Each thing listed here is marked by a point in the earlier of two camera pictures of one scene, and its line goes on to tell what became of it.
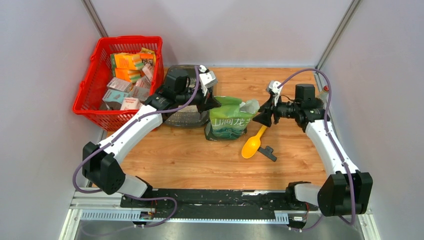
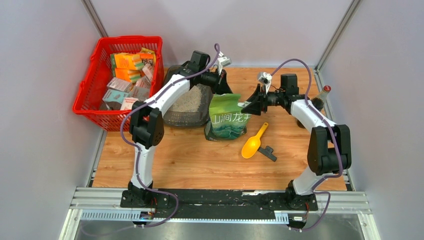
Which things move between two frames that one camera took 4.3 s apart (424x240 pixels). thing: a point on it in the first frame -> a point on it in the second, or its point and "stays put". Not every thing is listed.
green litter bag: (230, 120) stays put
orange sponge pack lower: (133, 75) stays put
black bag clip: (267, 152) stays put
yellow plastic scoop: (252, 145) stays put
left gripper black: (206, 103) -> (223, 87)
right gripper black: (267, 110) -> (255, 107)
